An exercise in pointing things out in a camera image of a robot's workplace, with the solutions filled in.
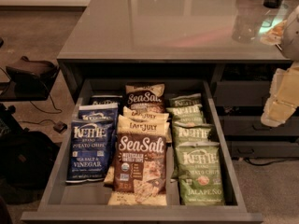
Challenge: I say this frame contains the green kettle chip bag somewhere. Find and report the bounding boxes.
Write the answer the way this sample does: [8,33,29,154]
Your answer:
[166,104,206,125]
[169,93,201,107]
[172,124,213,146]

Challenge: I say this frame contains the rear green Kettle chip bag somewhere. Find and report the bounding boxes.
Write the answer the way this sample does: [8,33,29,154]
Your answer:
[169,93,201,107]

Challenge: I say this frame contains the black backpack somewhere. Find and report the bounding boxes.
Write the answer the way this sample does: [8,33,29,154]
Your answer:
[0,130,61,191]

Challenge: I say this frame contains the grey counter cabinet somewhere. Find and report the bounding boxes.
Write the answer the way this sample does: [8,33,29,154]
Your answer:
[58,0,298,97]

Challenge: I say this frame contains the closed lower cabinet drawers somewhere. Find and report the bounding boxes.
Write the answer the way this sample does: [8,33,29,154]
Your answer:
[213,81,299,158]

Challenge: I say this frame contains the front green Jalapeno chip bag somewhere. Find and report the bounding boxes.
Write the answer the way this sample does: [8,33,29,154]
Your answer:
[176,141,225,206]

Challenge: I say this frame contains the late july chip bag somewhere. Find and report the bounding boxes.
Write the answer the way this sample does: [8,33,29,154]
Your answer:
[123,106,169,121]
[117,115,172,143]

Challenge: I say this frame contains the black power adapter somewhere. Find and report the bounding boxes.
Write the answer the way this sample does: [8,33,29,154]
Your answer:
[53,121,67,133]

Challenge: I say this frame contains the brown sea salt bag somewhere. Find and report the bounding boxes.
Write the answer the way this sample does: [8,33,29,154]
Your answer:
[108,133,167,206]
[125,83,165,113]

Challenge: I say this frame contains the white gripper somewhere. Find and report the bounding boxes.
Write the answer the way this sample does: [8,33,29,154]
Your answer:
[261,62,299,127]

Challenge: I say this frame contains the front brown Sea Salt bag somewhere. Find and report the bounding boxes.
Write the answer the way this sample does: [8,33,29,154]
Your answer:
[108,133,167,206]

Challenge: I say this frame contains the blue kettle chip bag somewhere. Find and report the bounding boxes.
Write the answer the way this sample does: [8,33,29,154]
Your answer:
[89,95,122,107]
[78,103,118,125]
[66,119,114,183]

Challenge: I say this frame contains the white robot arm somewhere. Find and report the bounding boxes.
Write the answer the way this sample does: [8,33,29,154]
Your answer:
[261,7,299,127]

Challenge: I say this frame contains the open grey top drawer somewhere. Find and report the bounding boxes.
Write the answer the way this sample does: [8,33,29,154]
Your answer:
[21,78,263,224]

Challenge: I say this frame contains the rear brown Sea Salt bag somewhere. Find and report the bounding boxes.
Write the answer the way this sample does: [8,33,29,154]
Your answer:
[125,83,165,113]

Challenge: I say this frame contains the black floor cable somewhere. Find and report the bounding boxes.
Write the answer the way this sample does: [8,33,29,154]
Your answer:
[18,91,64,126]

